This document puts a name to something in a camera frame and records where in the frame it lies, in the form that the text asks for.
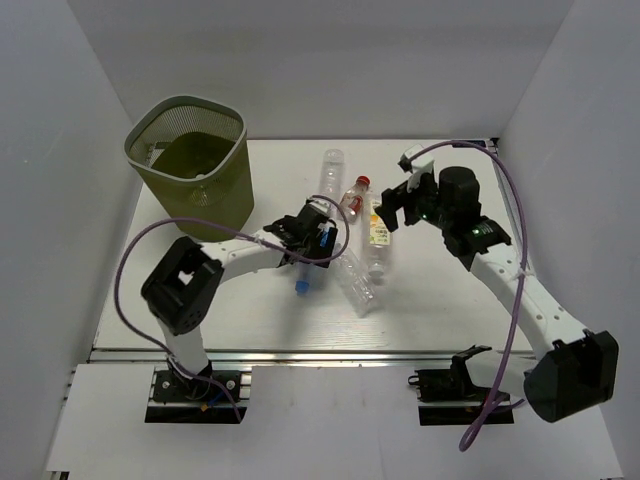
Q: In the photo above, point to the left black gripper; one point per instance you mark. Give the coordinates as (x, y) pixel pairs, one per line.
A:
(323, 251)

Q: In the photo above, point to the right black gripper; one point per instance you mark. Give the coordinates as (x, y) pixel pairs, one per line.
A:
(394, 200)

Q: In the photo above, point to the orange label white cap bottle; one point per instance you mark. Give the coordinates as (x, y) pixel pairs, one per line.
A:
(376, 241)

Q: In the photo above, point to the clear bottle white cap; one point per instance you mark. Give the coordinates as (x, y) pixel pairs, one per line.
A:
(354, 282)

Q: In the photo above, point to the blue label blue cap bottle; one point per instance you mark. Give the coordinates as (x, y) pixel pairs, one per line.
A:
(310, 278)

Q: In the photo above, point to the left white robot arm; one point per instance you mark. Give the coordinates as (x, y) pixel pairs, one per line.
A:
(182, 286)

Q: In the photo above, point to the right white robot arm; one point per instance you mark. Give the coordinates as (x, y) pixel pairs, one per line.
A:
(573, 368)

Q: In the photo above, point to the green mesh waste bin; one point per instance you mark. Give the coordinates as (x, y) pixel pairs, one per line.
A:
(192, 154)

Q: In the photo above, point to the red cap red label bottle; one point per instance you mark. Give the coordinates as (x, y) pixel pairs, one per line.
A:
(353, 199)

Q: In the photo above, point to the clear bottle blue-white cap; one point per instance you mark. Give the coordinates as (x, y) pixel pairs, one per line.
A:
(332, 173)

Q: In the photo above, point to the blue corner label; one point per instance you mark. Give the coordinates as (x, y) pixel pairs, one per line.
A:
(469, 143)

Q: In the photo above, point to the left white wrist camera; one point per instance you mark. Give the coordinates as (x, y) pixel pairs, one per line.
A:
(322, 215)

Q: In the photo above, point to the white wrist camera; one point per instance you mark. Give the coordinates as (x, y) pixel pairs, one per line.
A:
(322, 215)
(417, 163)

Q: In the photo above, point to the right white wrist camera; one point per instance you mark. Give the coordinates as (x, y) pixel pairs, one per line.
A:
(417, 163)

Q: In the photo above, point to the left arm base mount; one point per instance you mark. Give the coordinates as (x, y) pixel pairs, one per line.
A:
(171, 402)

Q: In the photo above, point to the aluminium table edge rail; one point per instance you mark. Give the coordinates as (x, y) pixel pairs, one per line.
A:
(278, 356)

